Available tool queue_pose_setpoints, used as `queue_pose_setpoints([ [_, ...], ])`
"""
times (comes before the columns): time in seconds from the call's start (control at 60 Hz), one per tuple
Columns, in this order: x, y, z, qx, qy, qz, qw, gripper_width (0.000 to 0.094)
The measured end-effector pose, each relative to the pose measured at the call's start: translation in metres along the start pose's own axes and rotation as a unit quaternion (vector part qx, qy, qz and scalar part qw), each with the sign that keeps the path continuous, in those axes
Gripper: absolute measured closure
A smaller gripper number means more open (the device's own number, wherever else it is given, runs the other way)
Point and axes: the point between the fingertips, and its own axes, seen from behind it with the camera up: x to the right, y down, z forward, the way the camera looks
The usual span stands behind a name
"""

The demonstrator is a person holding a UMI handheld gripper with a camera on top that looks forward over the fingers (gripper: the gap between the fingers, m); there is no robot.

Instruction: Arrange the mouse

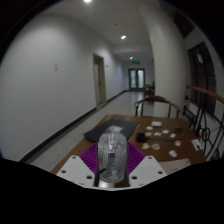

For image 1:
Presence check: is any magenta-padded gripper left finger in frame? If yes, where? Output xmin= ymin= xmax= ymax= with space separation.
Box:
xmin=55 ymin=142 xmax=101 ymax=188

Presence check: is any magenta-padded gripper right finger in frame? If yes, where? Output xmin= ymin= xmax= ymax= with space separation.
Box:
xmin=124 ymin=142 xmax=168 ymax=188

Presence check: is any small black box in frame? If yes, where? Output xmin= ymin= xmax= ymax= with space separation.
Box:
xmin=135 ymin=132 xmax=148 ymax=144

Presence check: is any small white box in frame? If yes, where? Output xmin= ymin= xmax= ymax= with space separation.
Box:
xmin=150 ymin=120 xmax=163 ymax=128

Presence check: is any flat black board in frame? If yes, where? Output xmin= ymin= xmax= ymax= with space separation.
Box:
xmin=83 ymin=118 xmax=141 ymax=144

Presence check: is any white card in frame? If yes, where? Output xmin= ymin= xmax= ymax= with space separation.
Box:
xmin=191 ymin=138 xmax=204 ymax=152

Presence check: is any wooden armchair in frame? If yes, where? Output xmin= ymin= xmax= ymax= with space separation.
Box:
xmin=134 ymin=95 xmax=182 ymax=118

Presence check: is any glass double door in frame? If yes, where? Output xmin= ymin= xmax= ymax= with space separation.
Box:
xmin=128 ymin=68 xmax=146 ymax=92

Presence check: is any black railing with wooden handrail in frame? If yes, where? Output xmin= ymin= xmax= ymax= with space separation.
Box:
xmin=182 ymin=84 xmax=224 ymax=161

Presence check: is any dark framed window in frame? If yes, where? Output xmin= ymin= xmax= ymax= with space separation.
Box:
xmin=187 ymin=42 xmax=218 ymax=118

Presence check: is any beige wall door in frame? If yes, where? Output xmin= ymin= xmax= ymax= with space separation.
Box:
xmin=92 ymin=53 xmax=108 ymax=107

